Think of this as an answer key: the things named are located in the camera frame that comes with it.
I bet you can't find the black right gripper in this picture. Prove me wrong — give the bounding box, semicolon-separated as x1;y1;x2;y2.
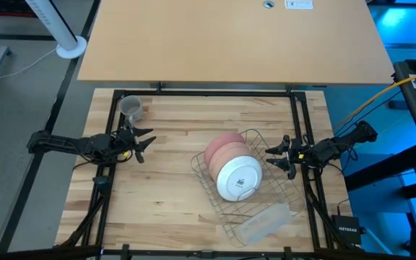
264;134;316;181

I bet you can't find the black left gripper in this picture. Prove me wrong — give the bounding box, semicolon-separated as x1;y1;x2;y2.
112;124;157;164

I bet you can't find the grey speckled mug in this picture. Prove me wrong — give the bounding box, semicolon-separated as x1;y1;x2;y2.
118;95;146;126

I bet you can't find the grey wire dish rack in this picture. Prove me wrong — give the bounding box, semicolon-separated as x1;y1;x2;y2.
189;129;306;248

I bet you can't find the colourful patterned plate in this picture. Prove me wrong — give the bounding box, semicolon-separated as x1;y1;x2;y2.
215;155;263;202

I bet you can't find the light pink plate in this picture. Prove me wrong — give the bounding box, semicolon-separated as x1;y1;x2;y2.
209;146;258;183
207;141;251;178

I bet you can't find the dark pink plate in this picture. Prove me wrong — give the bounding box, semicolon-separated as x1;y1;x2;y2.
203;131;246;168

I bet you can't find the black clamp knob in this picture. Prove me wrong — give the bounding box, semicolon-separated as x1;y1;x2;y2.
92;175;113;192

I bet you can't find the clear plastic cutlery holder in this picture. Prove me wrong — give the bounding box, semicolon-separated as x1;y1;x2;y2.
236;202;293;245

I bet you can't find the wooden desk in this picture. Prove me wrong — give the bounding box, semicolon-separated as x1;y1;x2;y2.
77;0;396;86

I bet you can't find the black equipment cart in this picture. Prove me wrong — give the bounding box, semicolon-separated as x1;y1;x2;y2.
391;43;416;170

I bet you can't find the white power outlet panel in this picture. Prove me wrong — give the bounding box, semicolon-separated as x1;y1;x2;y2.
284;0;314;10

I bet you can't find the black storage crate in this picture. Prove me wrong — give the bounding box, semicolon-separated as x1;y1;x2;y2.
0;0;38;18

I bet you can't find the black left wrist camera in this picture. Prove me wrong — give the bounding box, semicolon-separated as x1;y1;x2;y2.
116;130;134;148

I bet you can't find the black aluminium table frame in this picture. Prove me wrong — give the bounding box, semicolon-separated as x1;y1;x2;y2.
54;88;342;260

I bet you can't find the black Netgear switch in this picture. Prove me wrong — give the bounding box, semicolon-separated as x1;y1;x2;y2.
331;214;363;246

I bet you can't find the yellow cable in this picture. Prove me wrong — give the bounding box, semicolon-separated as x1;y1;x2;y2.
334;66;416;127

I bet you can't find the white floor cable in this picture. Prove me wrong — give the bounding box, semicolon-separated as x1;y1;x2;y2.
0;46;59;82

